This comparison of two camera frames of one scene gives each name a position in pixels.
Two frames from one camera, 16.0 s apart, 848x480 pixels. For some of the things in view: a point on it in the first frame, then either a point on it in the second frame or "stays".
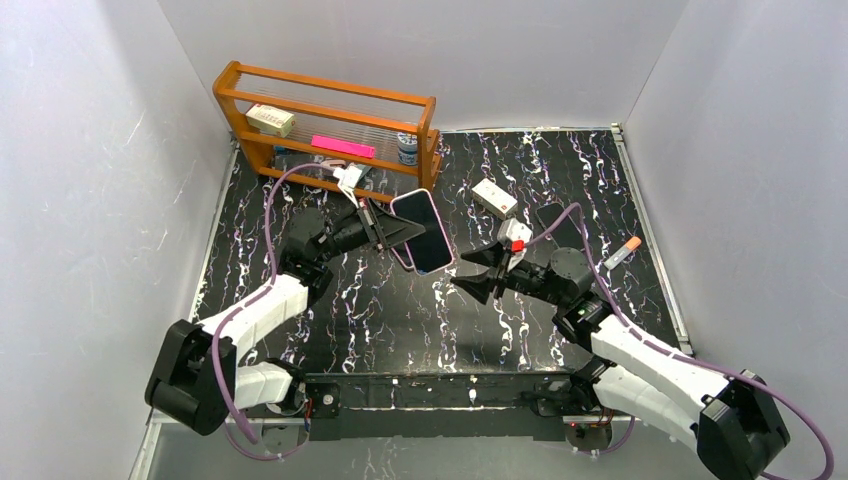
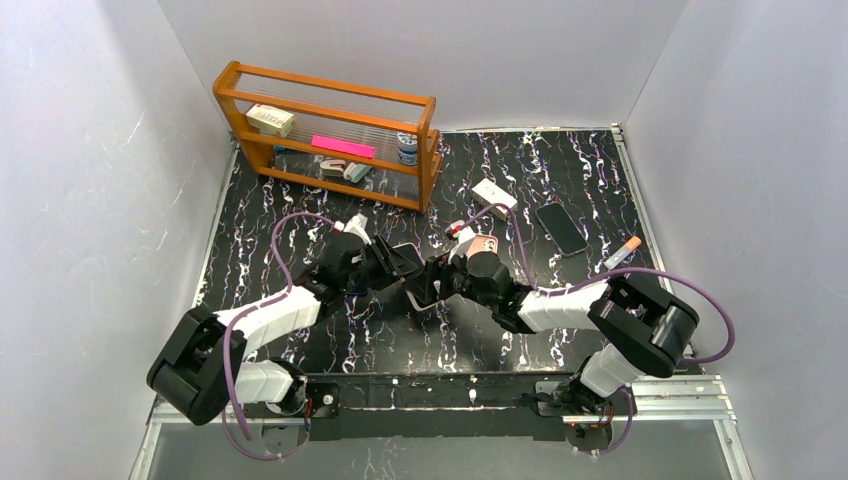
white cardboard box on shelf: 271,120 stays
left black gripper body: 374,226 -> 385,258
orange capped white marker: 632,244 stays
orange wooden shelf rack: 367,141 stays
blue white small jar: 407,148 stays
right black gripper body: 500,270 -> 436,281
